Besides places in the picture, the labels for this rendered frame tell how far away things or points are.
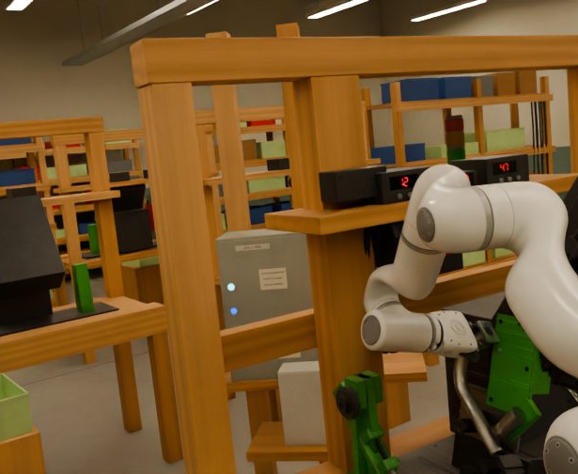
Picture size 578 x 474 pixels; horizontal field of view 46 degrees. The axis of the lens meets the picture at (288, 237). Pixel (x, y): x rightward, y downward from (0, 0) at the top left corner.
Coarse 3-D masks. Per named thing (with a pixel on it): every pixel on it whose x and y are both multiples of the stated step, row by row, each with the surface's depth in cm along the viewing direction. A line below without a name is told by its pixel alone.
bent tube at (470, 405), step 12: (480, 324) 155; (480, 336) 155; (492, 336) 154; (456, 360) 161; (468, 360) 160; (456, 372) 160; (456, 384) 160; (468, 396) 157; (468, 408) 156; (480, 420) 153; (480, 432) 152; (492, 444) 149; (492, 456) 150
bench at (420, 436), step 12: (444, 420) 195; (408, 432) 190; (420, 432) 190; (432, 432) 189; (444, 432) 188; (396, 444) 184; (408, 444) 183; (420, 444) 182; (396, 456) 177; (312, 468) 174; (324, 468) 174; (336, 468) 173
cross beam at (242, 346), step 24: (504, 264) 209; (456, 288) 197; (480, 288) 202; (504, 288) 207; (312, 312) 173; (240, 336) 162; (264, 336) 166; (288, 336) 169; (312, 336) 173; (240, 360) 163; (264, 360) 166
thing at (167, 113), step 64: (192, 128) 144; (320, 128) 160; (576, 128) 215; (192, 192) 144; (192, 256) 145; (320, 256) 165; (192, 320) 146; (320, 320) 170; (192, 384) 147; (320, 384) 175; (384, 384) 174; (192, 448) 151
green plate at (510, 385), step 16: (496, 320) 156; (512, 320) 152; (512, 336) 152; (496, 352) 155; (512, 352) 151; (528, 352) 148; (496, 368) 155; (512, 368) 151; (528, 368) 147; (496, 384) 154; (512, 384) 150; (528, 384) 147; (544, 384) 151; (496, 400) 154; (512, 400) 150
